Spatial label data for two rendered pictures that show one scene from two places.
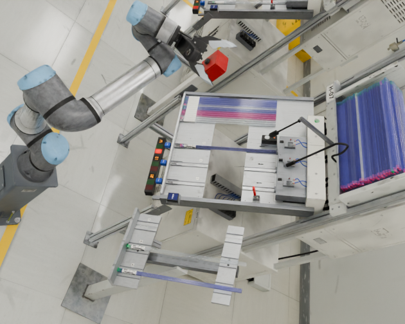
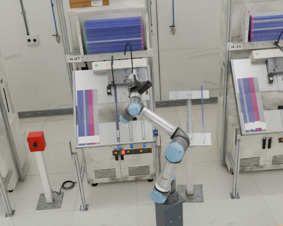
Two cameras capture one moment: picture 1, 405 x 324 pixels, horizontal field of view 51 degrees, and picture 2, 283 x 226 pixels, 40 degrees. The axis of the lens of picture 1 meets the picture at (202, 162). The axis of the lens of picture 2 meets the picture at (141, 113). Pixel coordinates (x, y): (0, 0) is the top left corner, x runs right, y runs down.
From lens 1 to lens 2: 2.21 m
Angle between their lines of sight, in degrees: 42
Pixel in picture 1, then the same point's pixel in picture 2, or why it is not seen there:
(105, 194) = (129, 204)
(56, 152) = not seen: hidden behind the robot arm
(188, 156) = (125, 132)
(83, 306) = (198, 193)
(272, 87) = (14, 118)
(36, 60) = not seen: outside the picture
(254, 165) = (125, 96)
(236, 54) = (3, 138)
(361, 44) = (0, 52)
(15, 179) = (182, 201)
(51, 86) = (179, 141)
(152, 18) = (137, 100)
